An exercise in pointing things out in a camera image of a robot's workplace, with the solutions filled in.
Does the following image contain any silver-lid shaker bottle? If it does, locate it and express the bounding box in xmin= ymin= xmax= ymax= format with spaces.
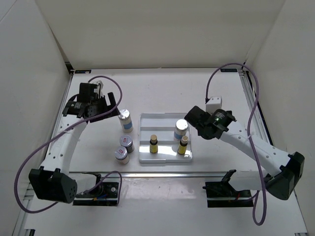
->
xmin=118 ymin=109 xmax=133 ymax=133
xmin=174 ymin=119 xmax=189 ymax=140

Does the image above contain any yellow cork-top bottle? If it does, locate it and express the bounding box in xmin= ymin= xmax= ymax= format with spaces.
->
xmin=177 ymin=136 xmax=189 ymax=155
xmin=150 ymin=134 xmax=158 ymax=153

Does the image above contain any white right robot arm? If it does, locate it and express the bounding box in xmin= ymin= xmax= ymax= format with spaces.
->
xmin=184 ymin=106 xmax=305 ymax=200

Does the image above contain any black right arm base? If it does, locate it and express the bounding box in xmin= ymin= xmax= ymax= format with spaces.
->
xmin=202 ymin=182 xmax=254 ymax=208

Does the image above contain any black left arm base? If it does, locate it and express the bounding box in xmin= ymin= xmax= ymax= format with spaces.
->
xmin=72 ymin=171 xmax=123 ymax=207

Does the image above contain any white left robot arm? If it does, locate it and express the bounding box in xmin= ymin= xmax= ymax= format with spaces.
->
xmin=29 ymin=81 xmax=119 ymax=204

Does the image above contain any rear white-lid spice jar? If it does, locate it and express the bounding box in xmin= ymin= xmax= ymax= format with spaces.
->
xmin=120 ymin=135 xmax=134 ymax=153

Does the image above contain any white-lid spice jar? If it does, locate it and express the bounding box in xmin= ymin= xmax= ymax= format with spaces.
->
xmin=120 ymin=135 xmax=134 ymax=153
xmin=115 ymin=146 xmax=129 ymax=165

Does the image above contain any front white-lid spice jar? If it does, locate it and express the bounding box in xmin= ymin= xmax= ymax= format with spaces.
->
xmin=115 ymin=146 xmax=129 ymax=165

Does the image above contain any white divided plastic tray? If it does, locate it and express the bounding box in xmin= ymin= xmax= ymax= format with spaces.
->
xmin=138 ymin=113 xmax=192 ymax=165

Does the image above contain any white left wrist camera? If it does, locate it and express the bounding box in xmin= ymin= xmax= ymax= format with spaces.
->
xmin=94 ymin=80 xmax=103 ymax=97

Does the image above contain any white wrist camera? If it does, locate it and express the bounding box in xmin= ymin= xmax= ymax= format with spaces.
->
xmin=206 ymin=96 xmax=222 ymax=114
xmin=94 ymin=80 xmax=103 ymax=97

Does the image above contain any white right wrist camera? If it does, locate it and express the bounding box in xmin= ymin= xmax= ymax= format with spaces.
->
xmin=206 ymin=96 xmax=222 ymax=114

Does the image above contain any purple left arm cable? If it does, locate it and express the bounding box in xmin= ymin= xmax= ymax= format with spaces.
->
xmin=14 ymin=75 xmax=123 ymax=213

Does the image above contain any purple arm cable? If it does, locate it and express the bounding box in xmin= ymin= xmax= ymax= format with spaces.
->
xmin=205 ymin=62 xmax=268 ymax=226
xmin=14 ymin=75 xmax=123 ymax=213

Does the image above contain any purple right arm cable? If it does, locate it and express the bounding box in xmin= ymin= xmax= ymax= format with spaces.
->
xmin=205 ymin=62 xmax=268 ymax=226

